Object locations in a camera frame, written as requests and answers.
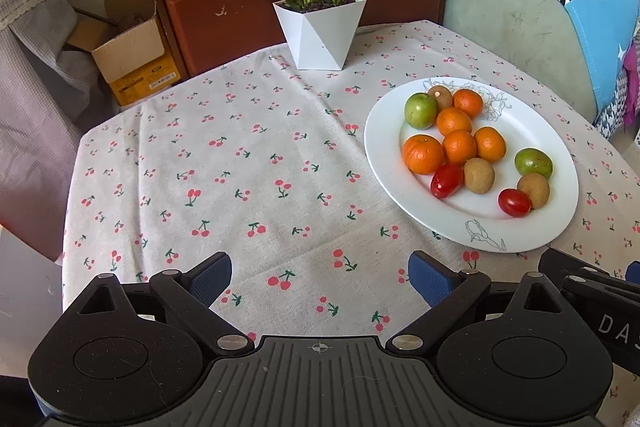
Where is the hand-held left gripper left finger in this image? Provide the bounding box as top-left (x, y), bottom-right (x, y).
top-left (64, 251), bottom-right (255, 357)

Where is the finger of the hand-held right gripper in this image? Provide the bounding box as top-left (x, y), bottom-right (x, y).
top-left (537, 247), bottom-right (629, 308)

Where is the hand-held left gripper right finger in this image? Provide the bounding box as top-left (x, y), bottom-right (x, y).
top-left (385, 250), bottom-right (572, 356)

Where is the red cherry tomato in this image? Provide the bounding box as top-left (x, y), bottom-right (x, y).
top-left (430, 163), bottom-right (465, 199)
top-left (498, 188), bottom-right (533, 218)

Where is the brown kiwi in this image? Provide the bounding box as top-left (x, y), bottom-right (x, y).
top-left (517, 172), bottom-right (550, 210)
top-left (463, 157), bottom-right (496, 195)
top-left (427, 85), bottom-right (454, 110)

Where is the large orange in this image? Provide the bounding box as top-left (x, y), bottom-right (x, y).
top-left (402, 134), bottom-right (445, 176)

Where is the green plum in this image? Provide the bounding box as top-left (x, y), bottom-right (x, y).
top-left (514, 147), bottom-right (554, 180)
top-left (403, 92), bottom-right (439, 130)

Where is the white oval plate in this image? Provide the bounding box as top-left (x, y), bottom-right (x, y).
top-left (363, 77), bottom-right (580, 254)

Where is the cherry print tablecloth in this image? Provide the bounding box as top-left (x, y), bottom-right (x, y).
top-left (61, 20), bottom-right (640, 427)

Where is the grey patterned blanket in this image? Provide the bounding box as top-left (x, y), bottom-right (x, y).
top-left (593, 66), bottom-right (636, 140)

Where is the white panel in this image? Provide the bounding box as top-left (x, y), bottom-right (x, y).
top-left (0, 221), bottom-right (65, 380)

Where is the purple cloth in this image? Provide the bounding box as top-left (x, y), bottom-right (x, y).
top-left (621, 44), bottom-right (640, 128)

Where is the open cardboard box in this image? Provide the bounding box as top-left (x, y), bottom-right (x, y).
top-left (66, 0), bottom-right (180, 108)

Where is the pale green sofa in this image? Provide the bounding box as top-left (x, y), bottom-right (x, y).
top-left (442, 0), bottom-right (626, 120)

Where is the white geometric plant pot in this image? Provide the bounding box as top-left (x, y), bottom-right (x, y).
top-left (272, 0), bottom-right (369, 72)

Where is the checked curtain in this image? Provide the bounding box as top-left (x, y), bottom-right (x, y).
top-left (0, 0), bottom-right (121, 260)

